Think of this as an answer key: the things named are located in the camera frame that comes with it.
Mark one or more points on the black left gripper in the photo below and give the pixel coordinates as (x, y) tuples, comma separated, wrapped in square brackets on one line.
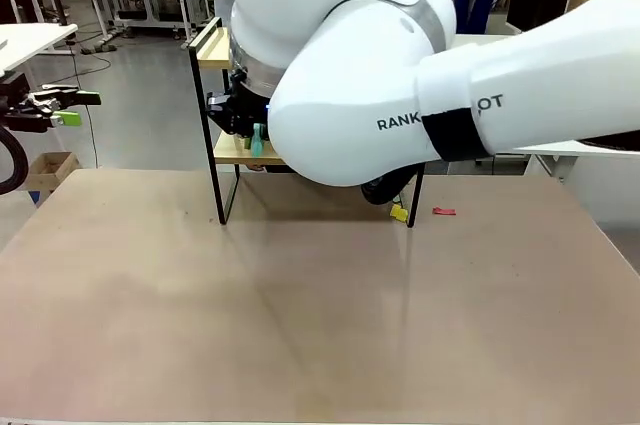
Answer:
[(22, 112)]

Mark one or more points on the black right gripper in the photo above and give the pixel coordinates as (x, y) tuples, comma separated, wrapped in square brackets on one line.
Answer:
[(240, 112)]

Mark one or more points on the long red paper scrap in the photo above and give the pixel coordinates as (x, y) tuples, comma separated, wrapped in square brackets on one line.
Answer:
[(444, 211)]

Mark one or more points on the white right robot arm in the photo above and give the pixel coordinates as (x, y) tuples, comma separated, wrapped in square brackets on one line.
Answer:
[(350, 95)]

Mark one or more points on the black floor power strip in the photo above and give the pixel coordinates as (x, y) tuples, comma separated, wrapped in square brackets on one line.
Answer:
[(100, 48)]

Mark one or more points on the open cardboard box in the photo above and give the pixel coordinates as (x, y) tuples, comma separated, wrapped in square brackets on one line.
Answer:
[(50, 170)]

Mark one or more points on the white desk with clamp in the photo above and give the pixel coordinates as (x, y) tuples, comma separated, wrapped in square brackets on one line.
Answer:
[(30, 40)]

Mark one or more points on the yellow tape scrap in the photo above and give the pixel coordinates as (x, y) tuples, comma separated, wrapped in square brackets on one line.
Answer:
[(399, 214)]

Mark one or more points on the black frame wooden shelf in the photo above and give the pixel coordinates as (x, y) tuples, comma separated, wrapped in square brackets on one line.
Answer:
[(230, 155)]

